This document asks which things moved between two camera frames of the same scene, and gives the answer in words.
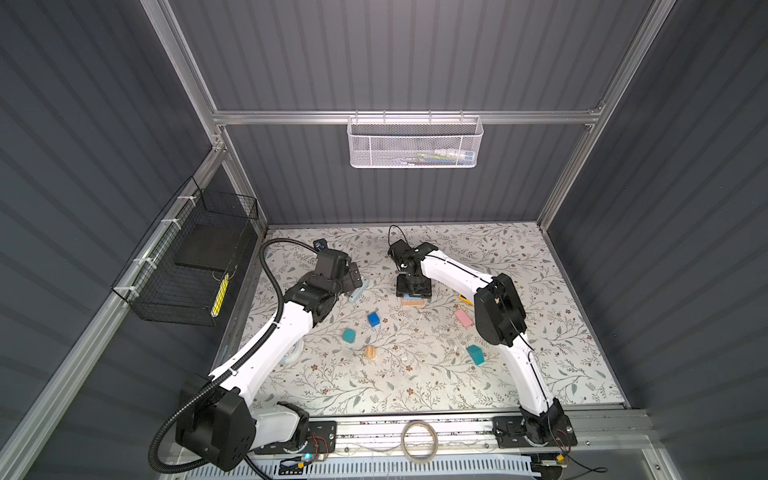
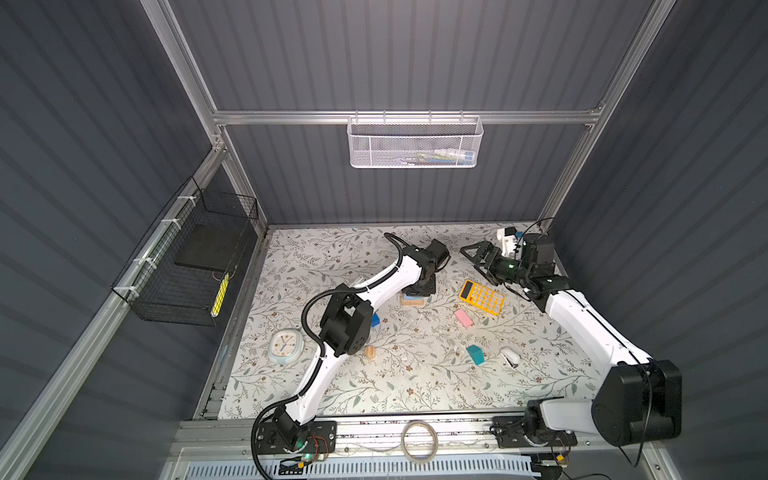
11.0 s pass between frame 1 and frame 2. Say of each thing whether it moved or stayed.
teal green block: stayed
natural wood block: stayed
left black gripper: moved
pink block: stayed
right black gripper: moved
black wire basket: stayed
